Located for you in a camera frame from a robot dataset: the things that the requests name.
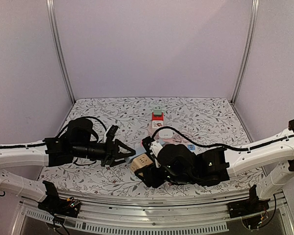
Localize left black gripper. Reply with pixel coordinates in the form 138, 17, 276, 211
72, 136, 135, 167

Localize grey-blue power strip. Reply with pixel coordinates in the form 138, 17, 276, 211
124, 140, 166, 165

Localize beige cube socket adapter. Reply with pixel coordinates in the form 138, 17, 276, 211
130, 154, 153, 173

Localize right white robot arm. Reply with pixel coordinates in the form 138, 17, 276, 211
130, 119, 294, 213

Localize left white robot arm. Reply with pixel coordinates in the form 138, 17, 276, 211
0, 117, 136, 212

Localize white square plug adapter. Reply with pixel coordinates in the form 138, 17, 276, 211
158, 129, 174, 139

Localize red cube socket adapter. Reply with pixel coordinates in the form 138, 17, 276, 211
151, 113, 164, 121

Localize white cartoon cube adapter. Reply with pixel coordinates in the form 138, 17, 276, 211
151, 120, 164, 129

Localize mint green cube adapter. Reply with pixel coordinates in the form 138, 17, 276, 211
153, 107, 163, 117

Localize aluminium front rail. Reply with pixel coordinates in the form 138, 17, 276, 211
12, 190, 294, 235

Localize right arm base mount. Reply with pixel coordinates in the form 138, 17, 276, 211
227, 185, 270, 218

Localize right aluminium frame post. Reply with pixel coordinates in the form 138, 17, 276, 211
230, 0, 260, 106

